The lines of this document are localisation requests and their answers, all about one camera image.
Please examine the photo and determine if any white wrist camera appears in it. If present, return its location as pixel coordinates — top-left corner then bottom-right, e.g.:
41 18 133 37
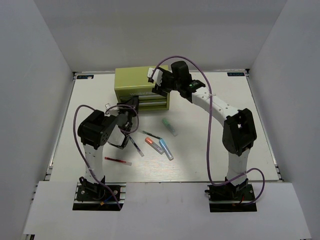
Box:
104 103 119 117
147 67 163 86

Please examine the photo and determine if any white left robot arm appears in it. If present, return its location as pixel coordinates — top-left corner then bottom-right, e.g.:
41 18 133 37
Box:
73 96 139 200

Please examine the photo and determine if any green highlighter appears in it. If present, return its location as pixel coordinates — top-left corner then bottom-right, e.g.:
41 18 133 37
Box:
161 118 178 137

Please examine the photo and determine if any blue highlighter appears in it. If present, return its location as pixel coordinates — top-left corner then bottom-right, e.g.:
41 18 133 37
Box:
159 138 174 161

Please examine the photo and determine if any green metal drawer cabinet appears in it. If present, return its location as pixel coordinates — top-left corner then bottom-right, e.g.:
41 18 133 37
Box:
114 66 170 111

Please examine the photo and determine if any purple gel pen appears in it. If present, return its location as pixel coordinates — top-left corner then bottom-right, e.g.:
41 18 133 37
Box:
128 135 145 157

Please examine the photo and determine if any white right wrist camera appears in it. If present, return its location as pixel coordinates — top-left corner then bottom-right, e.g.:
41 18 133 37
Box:
147 67 163 86

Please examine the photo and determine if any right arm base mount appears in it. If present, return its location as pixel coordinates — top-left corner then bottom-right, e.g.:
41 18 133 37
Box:
204 184 257 213

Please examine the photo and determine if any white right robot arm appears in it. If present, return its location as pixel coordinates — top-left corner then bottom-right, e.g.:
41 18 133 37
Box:
147 61 257 200

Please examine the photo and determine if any orange highlighter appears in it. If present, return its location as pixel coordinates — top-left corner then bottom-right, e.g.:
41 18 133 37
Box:
145 137 164 155

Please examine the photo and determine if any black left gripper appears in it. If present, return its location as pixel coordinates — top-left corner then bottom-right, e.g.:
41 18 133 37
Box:
116 94 139 124

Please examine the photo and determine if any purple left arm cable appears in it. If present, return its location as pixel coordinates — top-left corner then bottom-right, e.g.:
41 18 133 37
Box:
73 104 140 210

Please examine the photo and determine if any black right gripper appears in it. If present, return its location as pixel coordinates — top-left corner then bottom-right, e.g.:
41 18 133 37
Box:
153 69 182 97

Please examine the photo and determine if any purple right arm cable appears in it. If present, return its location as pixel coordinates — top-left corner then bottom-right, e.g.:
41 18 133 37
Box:
149 55 266 206

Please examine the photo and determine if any red gel pen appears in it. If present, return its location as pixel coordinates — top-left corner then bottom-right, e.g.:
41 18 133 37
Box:
104 157 132 166

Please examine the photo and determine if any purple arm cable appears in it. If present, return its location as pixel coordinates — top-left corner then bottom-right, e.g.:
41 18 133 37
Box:
149 55 266 206
73 104 140 210

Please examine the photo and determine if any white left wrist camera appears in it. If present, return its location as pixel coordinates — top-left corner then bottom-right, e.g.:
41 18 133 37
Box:
104 103 119 117

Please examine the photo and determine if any green gel pen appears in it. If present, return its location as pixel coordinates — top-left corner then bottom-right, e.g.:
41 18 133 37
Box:
142 130 162 140

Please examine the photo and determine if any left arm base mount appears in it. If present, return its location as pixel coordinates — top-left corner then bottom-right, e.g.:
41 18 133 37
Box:
72 177 126 212

